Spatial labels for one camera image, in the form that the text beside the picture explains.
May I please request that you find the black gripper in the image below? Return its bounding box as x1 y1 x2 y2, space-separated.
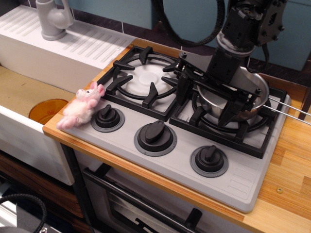
174 49 247 126

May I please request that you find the stainless steel pot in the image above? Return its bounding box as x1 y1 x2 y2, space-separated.
196 67 311 126

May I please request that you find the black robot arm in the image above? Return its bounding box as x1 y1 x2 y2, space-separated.
175 0 286 127

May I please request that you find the black right burner grate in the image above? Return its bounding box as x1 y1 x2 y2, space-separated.
169 88 286 159

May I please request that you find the black burner grate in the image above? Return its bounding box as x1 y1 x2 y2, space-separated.
169 88 286 159
98 46 179 121

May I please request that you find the black right stove knob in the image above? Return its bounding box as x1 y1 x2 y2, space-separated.
190 145 229 178

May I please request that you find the black stove knob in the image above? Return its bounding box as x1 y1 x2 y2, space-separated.
134 120 177 157
190 145 229 178
91 104 125 133

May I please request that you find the black left burner grate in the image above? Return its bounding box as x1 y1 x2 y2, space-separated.
98 46 179 121

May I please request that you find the black middle stove knob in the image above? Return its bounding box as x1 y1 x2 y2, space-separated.
134 120 177 157

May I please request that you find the grey toy stove top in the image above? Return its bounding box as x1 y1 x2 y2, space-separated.
68 87 291 212

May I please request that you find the black left stove knob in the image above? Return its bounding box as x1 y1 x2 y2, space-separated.
91 104 125 133

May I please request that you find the pink plush toy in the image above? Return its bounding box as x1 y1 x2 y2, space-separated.
56 82 105 130

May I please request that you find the toy oven door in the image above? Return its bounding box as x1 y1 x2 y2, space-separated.
82 164 247 233

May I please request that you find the orange plastic bowl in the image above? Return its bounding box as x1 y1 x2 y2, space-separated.
28 99 68 125

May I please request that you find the grey toy faucet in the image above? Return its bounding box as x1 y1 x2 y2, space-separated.
35 0 74 41

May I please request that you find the white toy sink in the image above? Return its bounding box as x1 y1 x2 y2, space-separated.
0 5 133 185

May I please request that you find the black braided cable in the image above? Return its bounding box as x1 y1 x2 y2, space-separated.
151 0 225 47

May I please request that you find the black cable lower left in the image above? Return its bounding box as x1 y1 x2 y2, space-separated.
0 193 47 233

